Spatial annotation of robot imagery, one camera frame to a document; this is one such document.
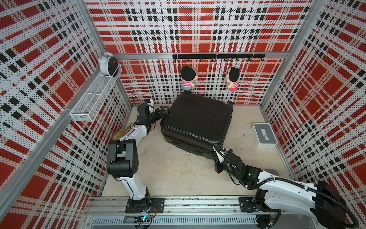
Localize black ribbed hard-shell suitcase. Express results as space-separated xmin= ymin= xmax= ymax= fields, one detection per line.
xmin=160 ymin=93 xmax=234 ymax=162

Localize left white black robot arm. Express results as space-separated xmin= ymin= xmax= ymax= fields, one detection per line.
xmin=107 ymin=102 xmax=169 ymax=214

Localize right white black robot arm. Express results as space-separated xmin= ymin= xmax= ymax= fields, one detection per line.
xmin=213 ymin=144 xmax=359 ymax=229

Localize brown teddy bear plush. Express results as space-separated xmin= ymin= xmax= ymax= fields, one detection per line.
xmin=112 ymin=128 xmax=133 ymax=141

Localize hanging doll blue shorts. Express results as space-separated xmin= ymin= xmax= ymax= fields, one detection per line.
xmin=181 ymin=66 xmax=197 ymax=91

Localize white tissue box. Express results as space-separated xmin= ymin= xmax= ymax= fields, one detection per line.
xmin=251 ymin=123 xmax=278 ymax=148

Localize grey cloth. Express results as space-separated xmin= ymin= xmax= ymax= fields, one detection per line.
xmin=266 ymin=169 xmax=279 ymax=176

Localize white alarm clock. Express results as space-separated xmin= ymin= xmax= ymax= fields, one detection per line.
xmin=98 ymin=52 xmax=118 ymax=76

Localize hanging doll pink shorts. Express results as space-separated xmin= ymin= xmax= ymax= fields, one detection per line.
xmin=225 ymin=67 xmax=240 ymax=92

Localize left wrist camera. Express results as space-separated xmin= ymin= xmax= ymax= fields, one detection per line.
xmin=144 ymin=99 xmax=155 ymax=113

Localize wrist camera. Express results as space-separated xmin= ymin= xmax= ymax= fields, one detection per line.
xmin=213 ymin=144 xmax=225 ymax=164
xmin=144 ymin=99 xmax=155 ymax=113

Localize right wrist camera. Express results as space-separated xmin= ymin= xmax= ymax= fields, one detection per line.
xmin=213 ymin=144 xmax=225 ymax=164

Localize white wire mesh shelf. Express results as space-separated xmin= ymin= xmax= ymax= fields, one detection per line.
xmin=70 ymin=64 xmax=122 ymax=122

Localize black wall hook rail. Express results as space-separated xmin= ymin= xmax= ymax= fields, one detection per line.
xmin=172 ymin=53 xmax=266 ymax=61

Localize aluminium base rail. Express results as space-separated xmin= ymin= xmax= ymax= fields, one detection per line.
xmin=80 ymin=196 xmax=322 ymax=229

